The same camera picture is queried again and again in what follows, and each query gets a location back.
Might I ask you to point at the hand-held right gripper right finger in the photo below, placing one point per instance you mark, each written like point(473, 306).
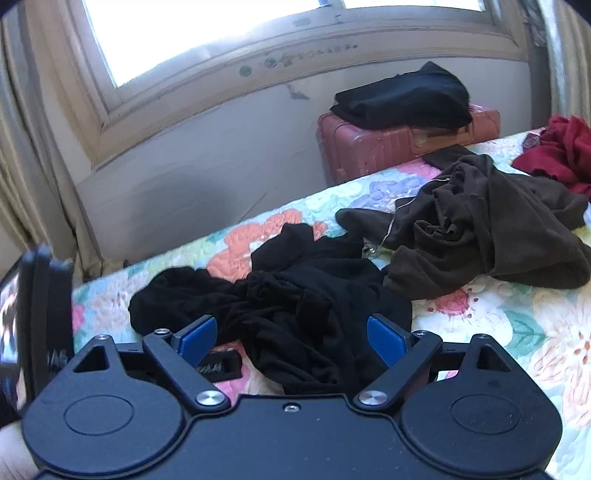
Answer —
point(385, 342)

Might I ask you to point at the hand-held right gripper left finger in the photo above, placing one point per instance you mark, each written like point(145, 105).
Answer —
point(198, 340)

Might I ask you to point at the black garment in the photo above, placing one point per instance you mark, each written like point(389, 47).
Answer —
point(300, 300)

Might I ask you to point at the floral quilt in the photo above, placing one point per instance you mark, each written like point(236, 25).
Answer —
point(508, 332)

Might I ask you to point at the brown garment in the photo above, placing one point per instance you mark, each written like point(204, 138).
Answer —
point(485, 230)

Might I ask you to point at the beige curtain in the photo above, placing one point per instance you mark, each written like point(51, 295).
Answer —
point(568, 60)
point(27, 161)

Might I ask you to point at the pink suitcase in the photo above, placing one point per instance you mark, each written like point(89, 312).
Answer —
point(369, 145)

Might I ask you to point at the black folded cloth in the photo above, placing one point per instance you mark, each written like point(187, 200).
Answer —
point(406, 99)

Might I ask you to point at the red garment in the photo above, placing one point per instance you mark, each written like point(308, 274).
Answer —
point(563, 147)

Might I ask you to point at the window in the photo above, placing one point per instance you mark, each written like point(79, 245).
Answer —
point(231, 27)

